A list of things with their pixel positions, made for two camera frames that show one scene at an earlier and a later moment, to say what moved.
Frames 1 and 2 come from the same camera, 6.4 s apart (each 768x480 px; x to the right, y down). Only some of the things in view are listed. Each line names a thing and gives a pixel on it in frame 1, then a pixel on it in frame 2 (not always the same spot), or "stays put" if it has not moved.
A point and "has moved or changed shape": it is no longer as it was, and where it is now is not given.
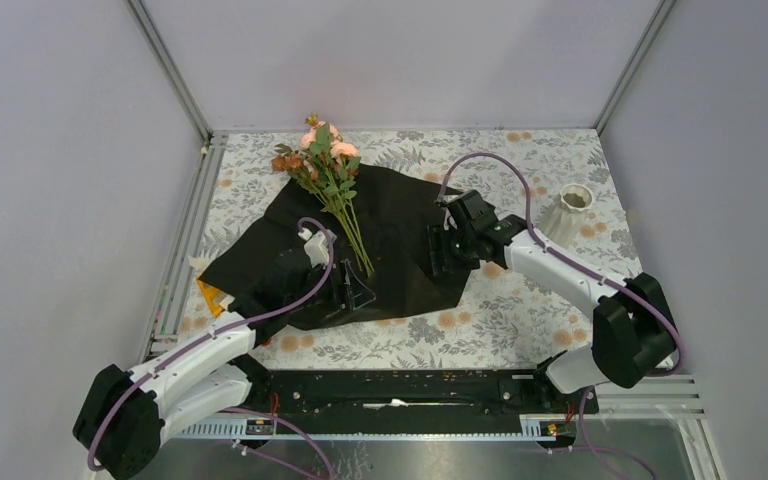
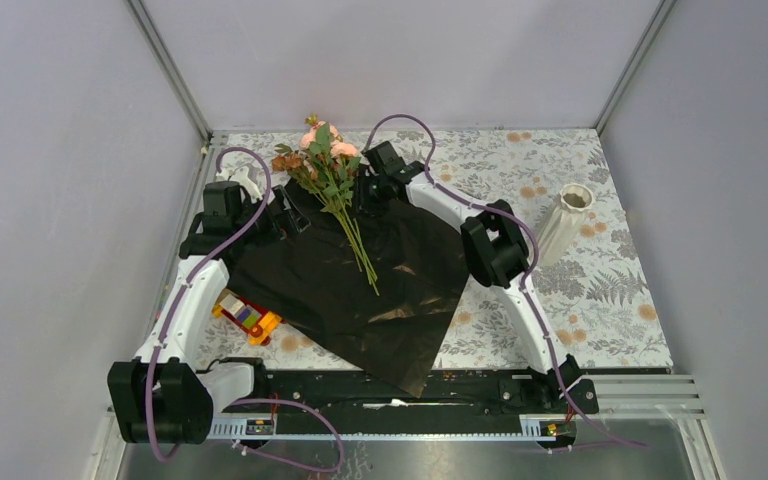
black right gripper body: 459,244 to 372,198
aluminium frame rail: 169,69 stays put
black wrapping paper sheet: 300,264 has moved or changed shape
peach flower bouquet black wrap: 325,164 stays put
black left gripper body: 331,299 to 270,228
